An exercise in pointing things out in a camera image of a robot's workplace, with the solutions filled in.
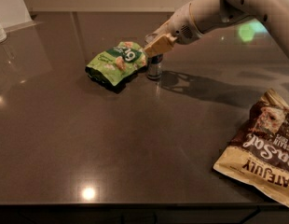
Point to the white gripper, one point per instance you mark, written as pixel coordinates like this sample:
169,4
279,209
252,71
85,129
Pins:
181,28

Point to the silver blue redbull can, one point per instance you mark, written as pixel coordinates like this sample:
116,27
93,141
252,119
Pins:
154,67

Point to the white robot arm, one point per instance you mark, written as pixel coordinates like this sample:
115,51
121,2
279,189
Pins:
199,17

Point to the green snack bag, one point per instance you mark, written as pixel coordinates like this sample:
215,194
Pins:
115,64

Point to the brown cream chip bag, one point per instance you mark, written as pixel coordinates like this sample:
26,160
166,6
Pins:
258,155

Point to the white board leaning on wall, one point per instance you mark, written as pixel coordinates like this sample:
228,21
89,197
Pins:
14,14

